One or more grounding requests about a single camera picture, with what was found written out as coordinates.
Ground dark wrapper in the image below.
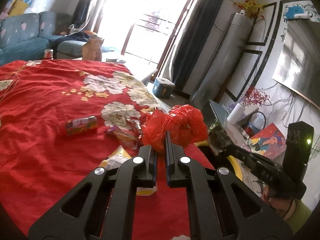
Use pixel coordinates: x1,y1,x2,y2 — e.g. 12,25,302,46
207,120,233,156

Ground yellow artificial flowers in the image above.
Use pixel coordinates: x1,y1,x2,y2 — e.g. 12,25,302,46
233,0,266,18

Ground wall mounted television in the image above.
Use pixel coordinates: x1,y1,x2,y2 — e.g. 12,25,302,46
272,19,320,108

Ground purple yellow snack wrapper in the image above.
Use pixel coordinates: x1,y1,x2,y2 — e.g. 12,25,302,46
105,119,143,150

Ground yellow cushion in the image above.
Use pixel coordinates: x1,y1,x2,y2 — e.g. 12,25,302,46
8,0,29,17

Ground dark tv console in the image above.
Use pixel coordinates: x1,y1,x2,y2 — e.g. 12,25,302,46
201,99,266,181

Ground red candy tube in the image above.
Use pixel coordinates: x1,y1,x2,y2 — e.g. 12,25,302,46
57,115,98,135

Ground yellow white snack bag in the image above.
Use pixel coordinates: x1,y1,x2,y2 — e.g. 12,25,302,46
98,144,158,197

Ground white cylindrical vase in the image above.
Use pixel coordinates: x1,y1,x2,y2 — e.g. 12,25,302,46
227,103,245,125

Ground silver standing air conditioner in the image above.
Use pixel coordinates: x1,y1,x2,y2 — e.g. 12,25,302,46
189,10,251,109

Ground colourful portrait painting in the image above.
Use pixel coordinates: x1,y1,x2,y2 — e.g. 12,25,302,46
248,123,286,160

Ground white coffee table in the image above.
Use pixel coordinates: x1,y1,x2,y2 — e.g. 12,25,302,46
102,52,157,85

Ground dark left curtain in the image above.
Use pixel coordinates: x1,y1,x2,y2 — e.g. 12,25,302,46
71,0,97,30

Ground red plastic bag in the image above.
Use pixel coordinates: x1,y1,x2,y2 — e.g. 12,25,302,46
142,105,208,153

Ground blue sectional sofa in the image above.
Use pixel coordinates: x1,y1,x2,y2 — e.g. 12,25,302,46
1,11,95,66

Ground dark curtain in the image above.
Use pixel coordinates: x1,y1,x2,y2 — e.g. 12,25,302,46
71,0,97,30
164,0,223,93

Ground glass balcony door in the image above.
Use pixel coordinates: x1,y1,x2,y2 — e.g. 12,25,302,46
98,0,193,68

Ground red berry branches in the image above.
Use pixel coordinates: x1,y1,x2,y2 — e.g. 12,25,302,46
242,86,270,107

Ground red floral blanket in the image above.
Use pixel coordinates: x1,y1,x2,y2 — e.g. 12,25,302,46
1,60,209,239

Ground blue storage stool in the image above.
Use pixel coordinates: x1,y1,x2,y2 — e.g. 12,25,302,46
152,77,175,99

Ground yellow rimmed trash bin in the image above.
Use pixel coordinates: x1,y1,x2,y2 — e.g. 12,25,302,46
194,141,243,180

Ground red drink can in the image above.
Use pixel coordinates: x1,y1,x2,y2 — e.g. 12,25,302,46
43,49,54,60

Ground dark right curtain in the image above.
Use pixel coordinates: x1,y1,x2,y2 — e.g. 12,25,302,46
164,0,223,93

